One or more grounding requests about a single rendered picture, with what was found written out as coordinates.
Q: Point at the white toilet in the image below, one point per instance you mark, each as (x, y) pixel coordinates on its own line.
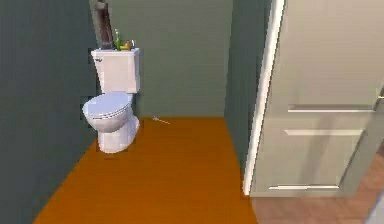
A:
(115, 100)

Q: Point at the green bottle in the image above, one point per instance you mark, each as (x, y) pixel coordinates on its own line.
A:
(117, 41)

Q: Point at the white room door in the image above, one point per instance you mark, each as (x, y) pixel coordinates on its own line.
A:
(320, 100)

